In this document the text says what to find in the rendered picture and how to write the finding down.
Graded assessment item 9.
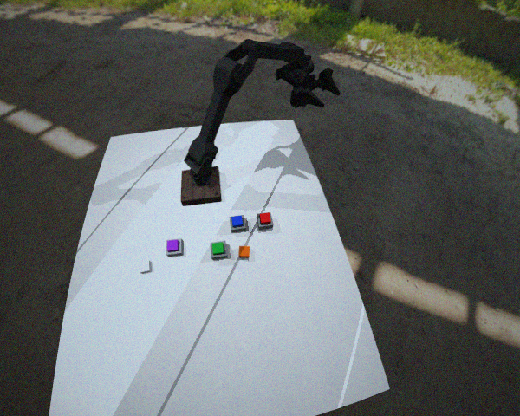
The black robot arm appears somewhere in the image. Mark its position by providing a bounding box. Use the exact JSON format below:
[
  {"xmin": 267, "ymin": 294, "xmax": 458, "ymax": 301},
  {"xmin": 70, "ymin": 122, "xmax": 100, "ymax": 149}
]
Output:
[{"xmin": 184, "ymin": 39, "xmax": 314, "ymax": 186}]

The purple button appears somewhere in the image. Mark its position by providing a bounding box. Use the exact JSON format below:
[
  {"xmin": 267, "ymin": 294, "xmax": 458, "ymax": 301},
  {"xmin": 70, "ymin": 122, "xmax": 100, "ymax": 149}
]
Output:
[{"xmin": 166, "ymin": 238, "xmax": 184, "ymax": 257}]

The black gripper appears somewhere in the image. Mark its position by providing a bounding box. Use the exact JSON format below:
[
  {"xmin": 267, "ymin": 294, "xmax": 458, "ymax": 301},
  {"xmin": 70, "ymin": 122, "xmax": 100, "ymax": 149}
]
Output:
[{"xmin": 290, "ymin": 68, "xmax": 341, "ymax": 108}]

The red button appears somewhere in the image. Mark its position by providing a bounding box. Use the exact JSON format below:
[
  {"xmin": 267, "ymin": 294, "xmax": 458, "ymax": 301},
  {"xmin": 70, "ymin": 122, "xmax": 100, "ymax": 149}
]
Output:
[{"xmin": 257, "ymin": 212, "xmax": 273, "ymax": 230}]

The green button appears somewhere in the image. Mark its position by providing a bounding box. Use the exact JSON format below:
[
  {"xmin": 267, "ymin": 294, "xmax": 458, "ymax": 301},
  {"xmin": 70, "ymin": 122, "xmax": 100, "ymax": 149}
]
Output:
[{"xmin": 210, "ymin": 241, "xmax": 228, "ymax": 260}]

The blue button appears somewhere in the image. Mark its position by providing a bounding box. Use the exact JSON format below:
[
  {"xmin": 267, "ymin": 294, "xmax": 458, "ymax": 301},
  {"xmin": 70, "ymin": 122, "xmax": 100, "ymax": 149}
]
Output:
[{"xmin": 229, "ymin": 215, "xmax": 246, "ymax": 233}]

